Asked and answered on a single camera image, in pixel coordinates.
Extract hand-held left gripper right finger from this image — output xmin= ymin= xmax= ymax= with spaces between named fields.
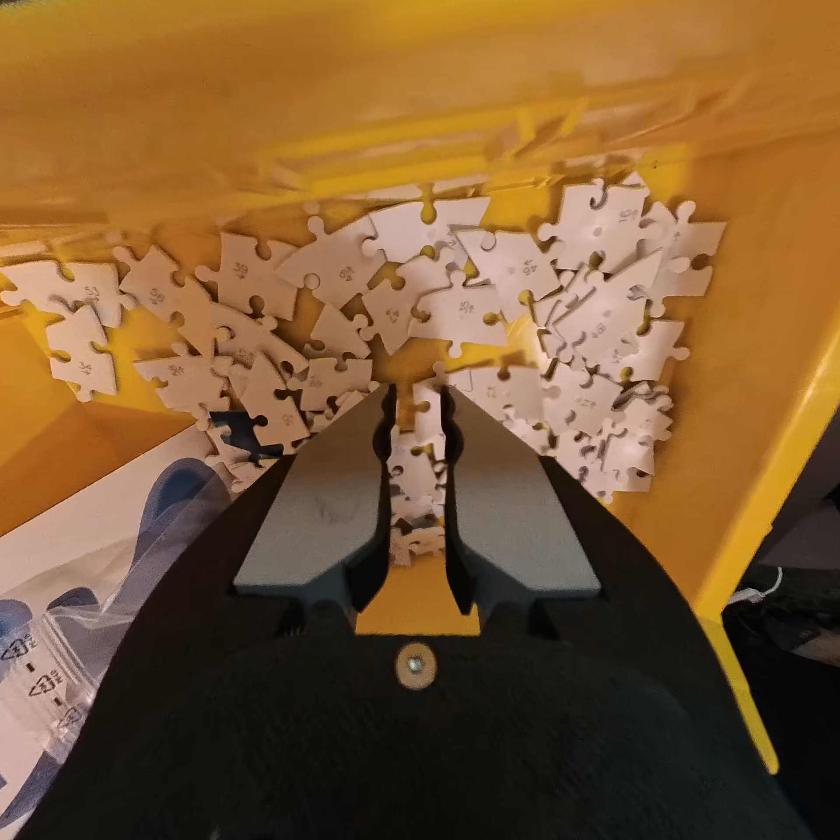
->
xmin=441 ymin=383 xmax=602 ymax=617

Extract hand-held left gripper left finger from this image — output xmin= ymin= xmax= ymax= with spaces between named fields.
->
xmin=233 ymin=383 xmax=398 ymax=616

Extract pile of white puzzle pieces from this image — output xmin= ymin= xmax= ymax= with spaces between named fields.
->
xmin=0 ymin=171 xmax=729 ymax=565

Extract yellow plastic bin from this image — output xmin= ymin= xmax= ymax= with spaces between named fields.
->
xmin=0 ymin=0 xmax=840 ymax=775

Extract dark blue jigsaw piece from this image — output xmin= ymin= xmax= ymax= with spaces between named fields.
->
xmin=209 ymin=410 xmax=284 ymax=460

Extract clear plastic bag blue parts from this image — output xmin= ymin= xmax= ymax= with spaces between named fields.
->
xmin=0 ymin=456 xmax=234 ymax=840

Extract white cable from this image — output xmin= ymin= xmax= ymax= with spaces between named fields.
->
xmin=731 ymin=567 xmax=783 ymax=606

